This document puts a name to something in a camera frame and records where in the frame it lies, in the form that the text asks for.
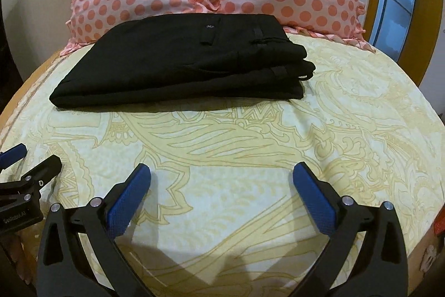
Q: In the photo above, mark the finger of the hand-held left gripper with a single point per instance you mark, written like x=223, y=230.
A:
x=14, y=154
x=45, y=170

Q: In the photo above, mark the orange mattress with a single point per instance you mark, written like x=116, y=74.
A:
x=31, y=77

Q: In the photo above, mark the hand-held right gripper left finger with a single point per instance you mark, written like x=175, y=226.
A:
x=128, y=199

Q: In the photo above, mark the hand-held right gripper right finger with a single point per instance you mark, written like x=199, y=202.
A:
x=313, y=196

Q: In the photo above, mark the yellow patterned bed sheet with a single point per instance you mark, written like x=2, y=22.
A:
x=260, y=151

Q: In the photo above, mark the red white printed cloth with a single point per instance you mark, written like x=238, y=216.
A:
x=433, y=248

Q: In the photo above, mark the black pants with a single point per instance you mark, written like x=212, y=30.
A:
x=173, y=67

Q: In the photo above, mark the wooden window frame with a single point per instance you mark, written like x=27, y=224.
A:
x=429, y=39

